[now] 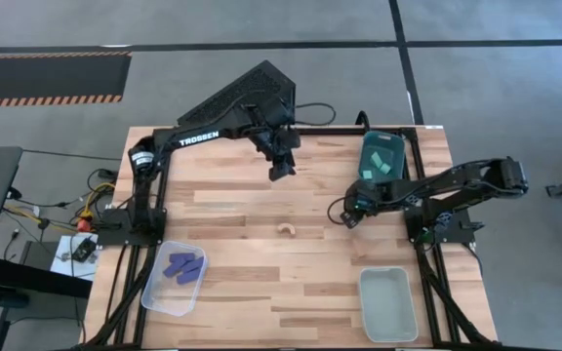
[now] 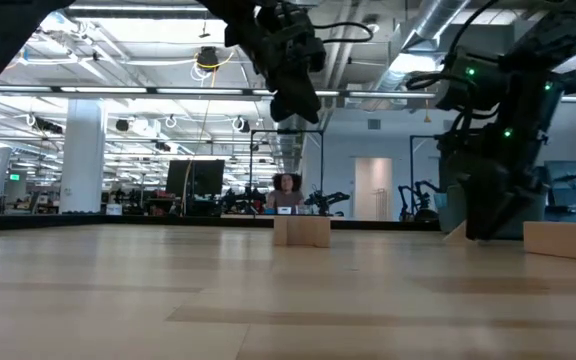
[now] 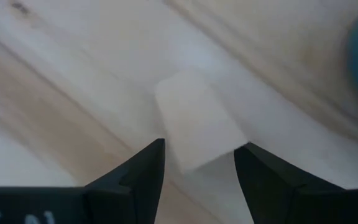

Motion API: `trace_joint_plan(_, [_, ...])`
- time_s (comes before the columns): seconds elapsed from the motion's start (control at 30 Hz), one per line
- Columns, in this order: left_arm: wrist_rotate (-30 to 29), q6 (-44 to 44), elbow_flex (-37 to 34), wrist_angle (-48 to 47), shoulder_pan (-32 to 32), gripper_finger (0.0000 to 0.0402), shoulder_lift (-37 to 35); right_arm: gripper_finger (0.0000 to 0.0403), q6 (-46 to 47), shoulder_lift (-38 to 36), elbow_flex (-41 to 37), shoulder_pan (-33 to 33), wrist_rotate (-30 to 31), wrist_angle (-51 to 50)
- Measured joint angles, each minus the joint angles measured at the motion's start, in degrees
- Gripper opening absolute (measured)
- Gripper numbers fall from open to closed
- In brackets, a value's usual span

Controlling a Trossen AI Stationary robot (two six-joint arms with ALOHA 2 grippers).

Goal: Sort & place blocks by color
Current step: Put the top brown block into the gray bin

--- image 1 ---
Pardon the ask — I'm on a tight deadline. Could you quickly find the clear plastic bin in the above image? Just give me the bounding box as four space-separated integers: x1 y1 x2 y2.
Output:
140 239 210 318

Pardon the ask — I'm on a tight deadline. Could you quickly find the black computer tower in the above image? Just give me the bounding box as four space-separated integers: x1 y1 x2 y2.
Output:
177 58 298 128

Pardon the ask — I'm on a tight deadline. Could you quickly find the yellow cable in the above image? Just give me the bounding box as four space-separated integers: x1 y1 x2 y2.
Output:
2 180 116 228

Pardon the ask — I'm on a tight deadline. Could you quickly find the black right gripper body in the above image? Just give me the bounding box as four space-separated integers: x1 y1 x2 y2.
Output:
346 191 378 218

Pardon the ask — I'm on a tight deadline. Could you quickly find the grey plastic bin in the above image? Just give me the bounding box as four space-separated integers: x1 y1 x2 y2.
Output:
358 265 420 344

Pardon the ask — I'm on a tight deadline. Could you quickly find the white paper sheet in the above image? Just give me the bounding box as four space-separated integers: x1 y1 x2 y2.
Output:
50 232 100 283

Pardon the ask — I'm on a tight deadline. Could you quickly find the dark teal bin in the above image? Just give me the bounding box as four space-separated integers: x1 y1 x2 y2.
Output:
357 130 407 185

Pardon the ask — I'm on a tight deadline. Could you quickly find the black table frame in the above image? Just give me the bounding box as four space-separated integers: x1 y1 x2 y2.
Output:
83 126 497 351

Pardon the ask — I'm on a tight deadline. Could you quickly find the black orange-striped floor mat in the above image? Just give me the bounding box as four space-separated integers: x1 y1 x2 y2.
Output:
0 50 133 109

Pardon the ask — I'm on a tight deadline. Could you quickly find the small black device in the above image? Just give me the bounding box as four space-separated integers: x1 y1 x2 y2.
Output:
69 236 98 264

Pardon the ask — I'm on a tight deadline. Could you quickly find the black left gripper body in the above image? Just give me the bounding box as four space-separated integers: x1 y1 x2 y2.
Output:
261 127 302 165

